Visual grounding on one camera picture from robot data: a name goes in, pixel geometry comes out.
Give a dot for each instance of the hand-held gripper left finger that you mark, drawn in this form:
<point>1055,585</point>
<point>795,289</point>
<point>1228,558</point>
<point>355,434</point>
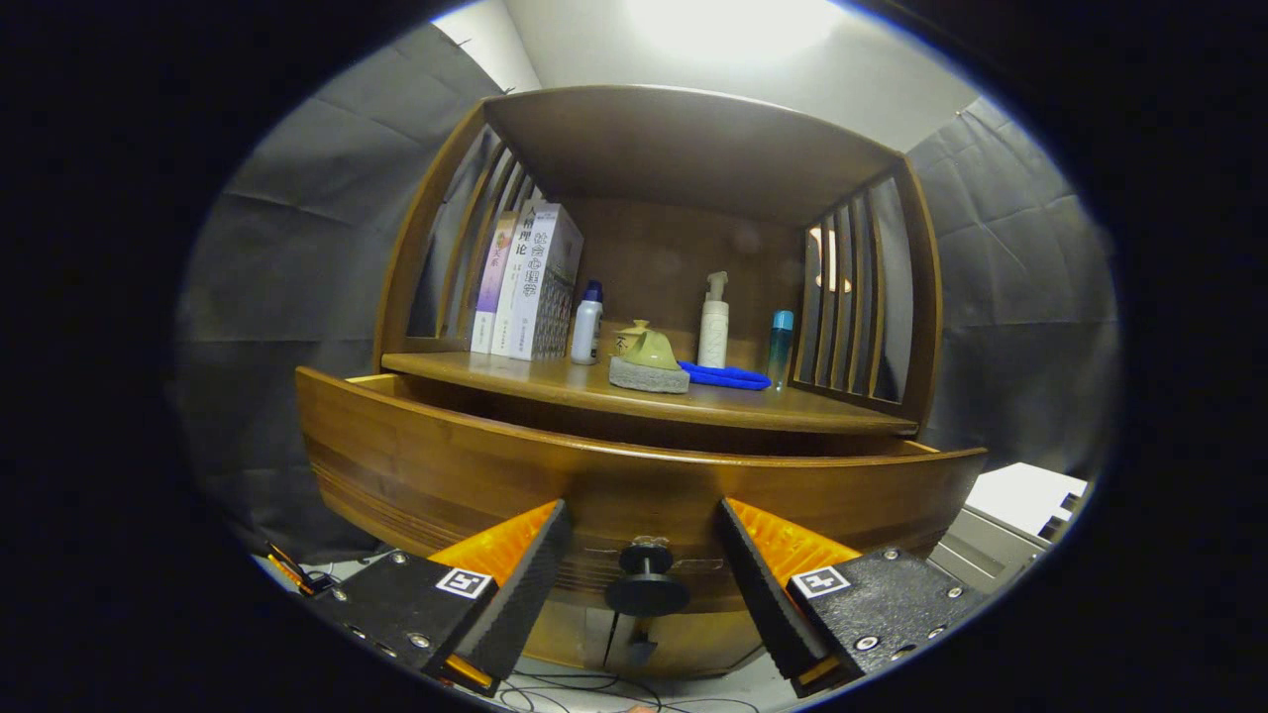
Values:
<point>520,594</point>

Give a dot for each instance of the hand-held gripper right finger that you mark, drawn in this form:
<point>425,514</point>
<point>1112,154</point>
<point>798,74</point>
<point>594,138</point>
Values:
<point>765,594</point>

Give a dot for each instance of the wooden drawer with black knob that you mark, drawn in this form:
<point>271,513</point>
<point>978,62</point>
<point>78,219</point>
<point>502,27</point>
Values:
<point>634,485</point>

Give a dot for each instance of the wooden cabinet door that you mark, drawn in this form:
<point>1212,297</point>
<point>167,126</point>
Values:
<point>570,634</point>
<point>693,644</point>

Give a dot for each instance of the wooden countertop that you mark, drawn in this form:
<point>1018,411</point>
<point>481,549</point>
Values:
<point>555,381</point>

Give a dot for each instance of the wooden cabinet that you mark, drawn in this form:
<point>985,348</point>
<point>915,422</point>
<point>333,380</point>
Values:
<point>684,149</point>

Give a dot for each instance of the black power adapter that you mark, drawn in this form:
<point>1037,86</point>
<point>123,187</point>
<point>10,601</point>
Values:
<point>319,582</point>

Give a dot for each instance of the blue cloth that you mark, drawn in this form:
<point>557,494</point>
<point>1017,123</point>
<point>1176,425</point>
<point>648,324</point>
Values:
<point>728,376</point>

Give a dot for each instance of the teal transparent bottle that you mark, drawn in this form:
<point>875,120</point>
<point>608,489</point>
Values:
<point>781,352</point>

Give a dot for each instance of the white pump bottle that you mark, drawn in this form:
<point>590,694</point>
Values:
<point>713,332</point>

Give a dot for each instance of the white bottle with blue cap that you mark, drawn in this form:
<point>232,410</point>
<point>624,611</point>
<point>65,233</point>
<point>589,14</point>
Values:
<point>586,332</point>

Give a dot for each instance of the white machine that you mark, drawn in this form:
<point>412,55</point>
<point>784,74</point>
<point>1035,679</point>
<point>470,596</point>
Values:
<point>1020,495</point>

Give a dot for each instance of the tan lidded teacup with saucer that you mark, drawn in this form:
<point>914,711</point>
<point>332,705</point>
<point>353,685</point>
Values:
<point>632,328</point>

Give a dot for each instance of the pink purple book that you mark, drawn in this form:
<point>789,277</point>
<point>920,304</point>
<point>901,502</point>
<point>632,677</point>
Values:
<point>492,287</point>

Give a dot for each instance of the white patterned thick book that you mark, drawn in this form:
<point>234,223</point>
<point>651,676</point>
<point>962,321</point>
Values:
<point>550,287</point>

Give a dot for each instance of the large round ceiling light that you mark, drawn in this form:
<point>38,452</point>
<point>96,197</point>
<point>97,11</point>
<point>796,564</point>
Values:
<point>733,25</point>

